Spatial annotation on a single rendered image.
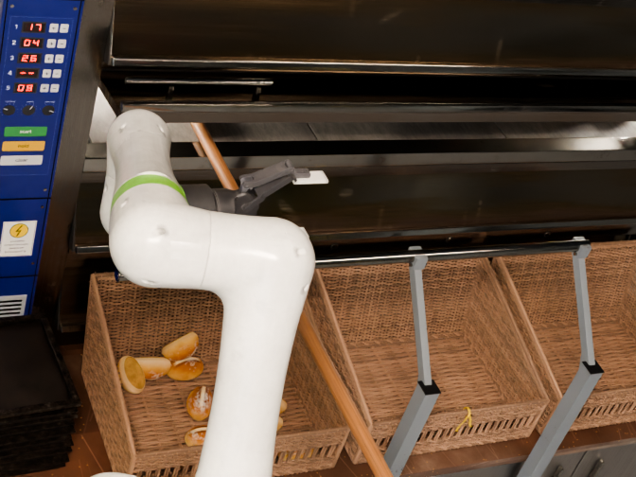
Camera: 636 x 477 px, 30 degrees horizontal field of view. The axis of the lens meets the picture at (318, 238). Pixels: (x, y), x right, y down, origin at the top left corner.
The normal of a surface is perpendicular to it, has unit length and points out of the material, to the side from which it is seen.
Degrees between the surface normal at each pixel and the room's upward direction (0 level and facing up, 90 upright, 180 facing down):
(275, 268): 56
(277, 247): 34
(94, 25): 90
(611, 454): 90
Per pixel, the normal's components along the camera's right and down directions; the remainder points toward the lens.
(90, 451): 0.27, -0.75
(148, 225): 0.03, -0.35
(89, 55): 0.37, 0.66
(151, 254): 0.11, 0.27
